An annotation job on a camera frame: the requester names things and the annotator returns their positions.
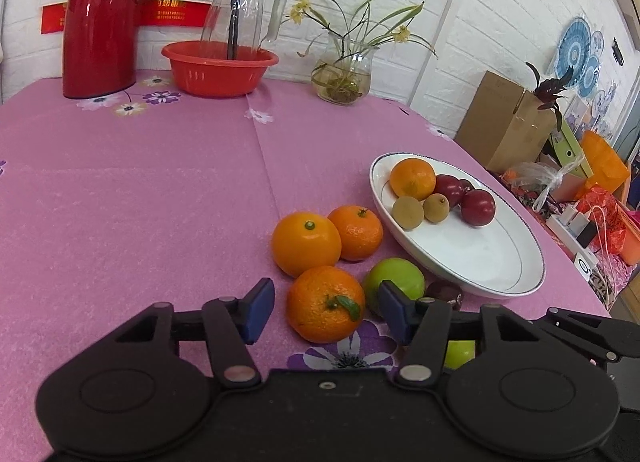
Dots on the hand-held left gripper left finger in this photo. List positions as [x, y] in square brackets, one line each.
[260, 309]

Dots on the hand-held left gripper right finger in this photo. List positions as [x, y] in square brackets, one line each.
[392, 309]

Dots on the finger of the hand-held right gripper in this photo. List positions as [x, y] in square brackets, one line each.
[590, 332]

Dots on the green apple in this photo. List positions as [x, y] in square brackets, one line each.
[460, 353]
[405, 274]

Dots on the dark purple plum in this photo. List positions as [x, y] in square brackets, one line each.
[445, 292]

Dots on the tangerine with green leaf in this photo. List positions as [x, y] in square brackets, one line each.
[320, 307]

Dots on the smooth orange green stem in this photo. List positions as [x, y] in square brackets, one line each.
[305, 247]

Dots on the bumpy tangerine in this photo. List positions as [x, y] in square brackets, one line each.
[356, 234]

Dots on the brown kiwi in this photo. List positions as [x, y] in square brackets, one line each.
[406, 213]
[436, 208]

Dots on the white plate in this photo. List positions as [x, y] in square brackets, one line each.
[475, 257]

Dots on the large smooth orange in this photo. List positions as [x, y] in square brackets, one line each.
[412, 177]

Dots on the small dark plum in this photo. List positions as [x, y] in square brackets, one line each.
[468, 184]

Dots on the white power strip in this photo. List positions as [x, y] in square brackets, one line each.
[562, 222]

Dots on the red patterned bag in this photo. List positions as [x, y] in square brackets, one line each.
[605, 207]

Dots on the clear plastic bag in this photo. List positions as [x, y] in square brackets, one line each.
[535, 176]

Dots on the pink floral tablecloth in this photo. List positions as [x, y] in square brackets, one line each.
[150, 181]

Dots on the orange plastic bag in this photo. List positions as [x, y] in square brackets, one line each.
[602, 161]

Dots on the green file box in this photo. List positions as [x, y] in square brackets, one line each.
[570, 146]

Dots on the cardboard box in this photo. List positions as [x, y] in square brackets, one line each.
[500, 126]

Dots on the glass vase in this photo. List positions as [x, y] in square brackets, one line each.
[340, 81]

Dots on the red plastic basin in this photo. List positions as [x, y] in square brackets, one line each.
[215, 76]

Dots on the purple leafed plant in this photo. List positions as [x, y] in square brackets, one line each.
[547, 89]

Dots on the black stirring stick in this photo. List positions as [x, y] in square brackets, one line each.
[232, 36]

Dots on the glass pitcher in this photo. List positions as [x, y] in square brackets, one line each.
[260, 16]

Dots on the yellow flowered green plant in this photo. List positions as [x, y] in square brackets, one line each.
[299, 9]

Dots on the red thermos jug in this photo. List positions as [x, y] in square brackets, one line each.
[100, 31]

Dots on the small blue round wall decoration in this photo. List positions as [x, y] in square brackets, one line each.
[591, 74]

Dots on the large blue round wall decoration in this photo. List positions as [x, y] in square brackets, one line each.
[572, 46]

